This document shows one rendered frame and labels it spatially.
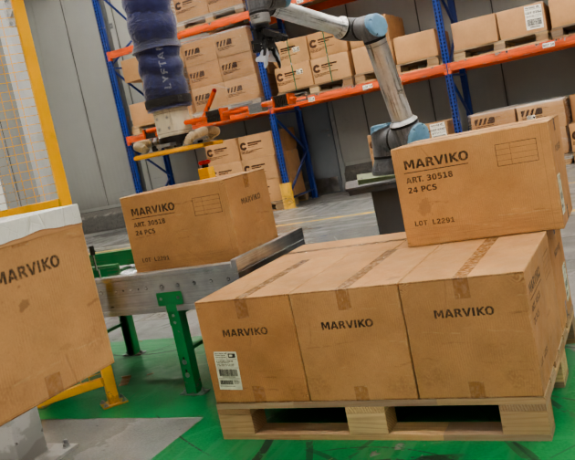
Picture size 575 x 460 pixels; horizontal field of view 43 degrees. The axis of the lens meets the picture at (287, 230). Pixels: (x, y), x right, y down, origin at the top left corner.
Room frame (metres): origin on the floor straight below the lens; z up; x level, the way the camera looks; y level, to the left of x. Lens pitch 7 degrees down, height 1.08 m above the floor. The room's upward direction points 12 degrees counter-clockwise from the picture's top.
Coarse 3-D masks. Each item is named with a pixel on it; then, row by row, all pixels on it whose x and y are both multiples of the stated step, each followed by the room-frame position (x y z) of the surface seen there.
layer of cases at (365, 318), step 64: (320, 256) 3.14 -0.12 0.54; (384, 256) 2.84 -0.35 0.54; (448, 256) 2.59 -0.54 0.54; (512, 256) 2.38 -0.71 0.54; (256, 320) 2.59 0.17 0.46; (320, 320) 2.48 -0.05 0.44; (384, 320) 2.37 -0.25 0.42; (448, 320) 2.27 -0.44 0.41; (512, 320) 2.18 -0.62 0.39; (256, 384) 2.62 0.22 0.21; (320, 384) 2.50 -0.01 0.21; (384, 384) 2.39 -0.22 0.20; (448, 384) 2.29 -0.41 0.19; (512, 384) 2.20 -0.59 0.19
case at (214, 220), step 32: (160, 192) 3.47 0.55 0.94; (192, 192) 3.39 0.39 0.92; (224, 192) 3.31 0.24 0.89; (256, 192) 3.55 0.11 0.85; (128, 224) 3.57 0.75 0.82; (160, 224) 3.49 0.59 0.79; (192, 224) 3.41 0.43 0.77; (224, 224) 3.33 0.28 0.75; (256, 224) 3.50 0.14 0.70; (160, 256) 3.51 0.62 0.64; (192, 256) 3.43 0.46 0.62; (224, 256) 3.35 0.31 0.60
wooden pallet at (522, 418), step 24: (552, 384) 2.31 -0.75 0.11; (240, 408) 2.66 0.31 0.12; (264, 408) 2.61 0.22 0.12; (360, 408) 2.44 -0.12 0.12; (384, 408) 2.40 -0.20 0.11; (504, 408) 2.22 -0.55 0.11; (528, 408) 2.18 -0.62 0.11; (240, 432) 2.67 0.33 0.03; (264, 432) 2.64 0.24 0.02; (288, 432) 2.59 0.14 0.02; (312, 432) 2.55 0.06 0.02; (336, 432) 2.51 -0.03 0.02; (360, 432) 2.45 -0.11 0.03; (384, 432) 2.40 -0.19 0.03; (408, 432) 2.39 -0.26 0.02; (432, 432) 2.35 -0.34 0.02; (456, 432) 2.31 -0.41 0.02; (480, 432) 2.27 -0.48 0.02; (504, 432) 2.22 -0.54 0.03; (528, 432) 2.19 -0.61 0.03; (552, 432) 2.19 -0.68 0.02
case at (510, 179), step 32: (512, 128) 2.72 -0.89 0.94; (544, 128) 2.67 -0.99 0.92; (416, 160) 2.89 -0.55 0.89; (448, 160) 2.83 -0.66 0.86; (480, 160) 2.78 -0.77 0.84; (512, 160) 2.73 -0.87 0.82; (544, 160) 2.68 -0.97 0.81; (416, 192) 2.90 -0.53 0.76; (448, 192) 2.84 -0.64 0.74; (480, 192) 2.79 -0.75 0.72; (512, 192) 2.74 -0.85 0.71; (544, 192) 2.69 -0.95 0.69; (416, 224) 2.91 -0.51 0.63; (448, 224) 2.85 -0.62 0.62; (480, 224) 2.80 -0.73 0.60; (512, 224) 2.75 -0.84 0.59; (544, 224) 2.70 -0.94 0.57
